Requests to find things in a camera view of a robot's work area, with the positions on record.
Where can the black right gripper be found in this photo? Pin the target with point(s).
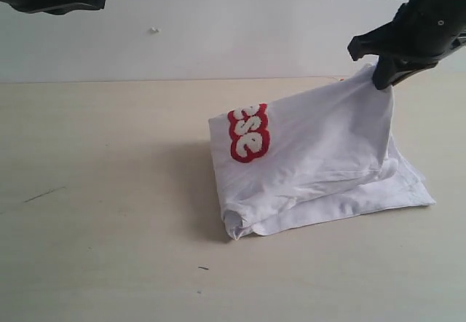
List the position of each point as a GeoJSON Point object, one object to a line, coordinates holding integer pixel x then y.
{"type": "Point", "coordinates": [432, 30]}

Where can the white t-shirt red lettering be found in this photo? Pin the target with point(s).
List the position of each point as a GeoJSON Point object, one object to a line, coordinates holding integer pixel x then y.
{"type": "Point", "coordinates": [321, 155]}

